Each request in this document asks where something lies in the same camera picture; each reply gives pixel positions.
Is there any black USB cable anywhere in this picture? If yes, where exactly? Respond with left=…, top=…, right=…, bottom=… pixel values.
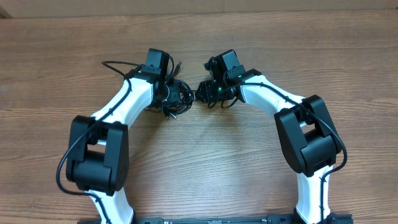
left=161, top=60, right=198, bottom=120

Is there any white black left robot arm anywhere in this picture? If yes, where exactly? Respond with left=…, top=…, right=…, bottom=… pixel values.
left=55, top=49, right=174, bottom=223

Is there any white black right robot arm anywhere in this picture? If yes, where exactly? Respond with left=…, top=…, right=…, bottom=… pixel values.
left=195, top=49, right=353, bottom=223

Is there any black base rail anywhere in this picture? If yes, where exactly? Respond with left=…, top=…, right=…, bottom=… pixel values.
left=77, top=213, right=354, bottom=224

